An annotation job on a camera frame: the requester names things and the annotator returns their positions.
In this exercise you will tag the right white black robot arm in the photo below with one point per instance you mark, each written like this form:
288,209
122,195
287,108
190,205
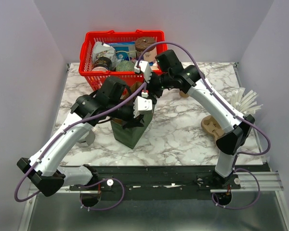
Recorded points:
235,125

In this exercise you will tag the stack of pulp cup carriers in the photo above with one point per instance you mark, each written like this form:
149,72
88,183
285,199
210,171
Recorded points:
212,127

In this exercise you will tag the red plastic shopping basket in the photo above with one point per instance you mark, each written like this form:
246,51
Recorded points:
96,78

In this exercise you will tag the grey cylinder under left arm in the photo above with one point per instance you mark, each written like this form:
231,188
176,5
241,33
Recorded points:
87,139

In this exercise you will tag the beige pump bottle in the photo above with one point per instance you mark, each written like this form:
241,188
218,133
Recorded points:
155,67

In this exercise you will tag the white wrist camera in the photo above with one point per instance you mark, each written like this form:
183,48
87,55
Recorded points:
143,68
142,104

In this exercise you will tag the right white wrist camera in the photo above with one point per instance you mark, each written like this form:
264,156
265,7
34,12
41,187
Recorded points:
143,68

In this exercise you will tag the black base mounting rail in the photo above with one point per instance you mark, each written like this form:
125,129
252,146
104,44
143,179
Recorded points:
187,192

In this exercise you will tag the cork lid beige jar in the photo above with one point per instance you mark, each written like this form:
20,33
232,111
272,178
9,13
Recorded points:
143,43

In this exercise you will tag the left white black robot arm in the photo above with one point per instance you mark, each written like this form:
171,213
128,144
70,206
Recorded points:
43,168

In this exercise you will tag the black label tub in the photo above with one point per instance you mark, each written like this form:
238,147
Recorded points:
102,64

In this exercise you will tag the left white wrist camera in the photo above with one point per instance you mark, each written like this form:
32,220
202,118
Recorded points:
142,104

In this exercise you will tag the green kraft paper bag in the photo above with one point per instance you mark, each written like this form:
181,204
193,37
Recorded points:
129,132

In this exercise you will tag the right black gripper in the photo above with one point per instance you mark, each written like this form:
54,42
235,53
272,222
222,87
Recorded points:
157,94

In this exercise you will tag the green round sponge ball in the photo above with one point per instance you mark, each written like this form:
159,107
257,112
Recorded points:
125,66

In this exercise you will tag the aluminium frame rail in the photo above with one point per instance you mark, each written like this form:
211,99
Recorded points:
242,179

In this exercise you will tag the blue box in basket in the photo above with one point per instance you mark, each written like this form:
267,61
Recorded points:
124,50

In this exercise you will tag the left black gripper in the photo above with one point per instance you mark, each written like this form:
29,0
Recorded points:
132,122

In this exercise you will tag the silver snack bag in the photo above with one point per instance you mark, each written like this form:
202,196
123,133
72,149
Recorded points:
101,49

